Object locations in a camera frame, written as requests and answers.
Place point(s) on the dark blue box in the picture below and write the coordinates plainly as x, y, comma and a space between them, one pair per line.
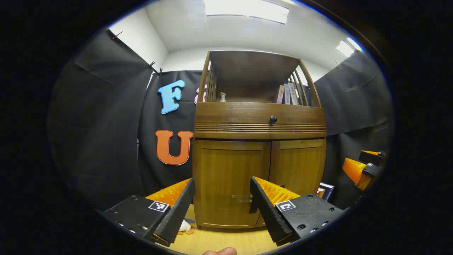
327, 190

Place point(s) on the clear pump soap bottle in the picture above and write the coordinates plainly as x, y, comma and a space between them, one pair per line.
222, 98

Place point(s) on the wooden double-door shoe cabinet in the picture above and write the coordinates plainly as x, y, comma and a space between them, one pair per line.
247, 67

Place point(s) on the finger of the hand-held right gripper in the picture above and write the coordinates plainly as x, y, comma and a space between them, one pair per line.
354, 170
371, 157

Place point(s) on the black backdrop cloth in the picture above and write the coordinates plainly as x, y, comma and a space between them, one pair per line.
99, 124

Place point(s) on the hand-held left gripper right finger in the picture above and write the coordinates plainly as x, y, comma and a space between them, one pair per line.
269, 216

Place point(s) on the white book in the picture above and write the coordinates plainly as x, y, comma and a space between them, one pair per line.
293, 92

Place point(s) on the small ceiling light panel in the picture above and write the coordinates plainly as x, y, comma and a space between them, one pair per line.
348, 47

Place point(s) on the wooden shoe cabinet door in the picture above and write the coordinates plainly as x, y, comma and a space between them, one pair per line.
223, 170
300, 166

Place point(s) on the grey book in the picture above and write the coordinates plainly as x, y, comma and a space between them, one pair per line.
287, 94

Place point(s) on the black round drawer knob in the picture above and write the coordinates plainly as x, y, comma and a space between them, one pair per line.
273, 119

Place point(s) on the large ceiling light panel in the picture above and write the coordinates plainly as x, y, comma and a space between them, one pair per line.
247, 10

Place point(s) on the ribbed wooden drawer front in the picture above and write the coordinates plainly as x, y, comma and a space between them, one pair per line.
233, 115

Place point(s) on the tan book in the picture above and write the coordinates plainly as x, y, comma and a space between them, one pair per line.
280, 94

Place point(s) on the navy and white plush toy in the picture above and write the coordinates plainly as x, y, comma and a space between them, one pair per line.
184, 225

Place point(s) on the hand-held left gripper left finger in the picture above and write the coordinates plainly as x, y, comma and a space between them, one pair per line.
177, 216

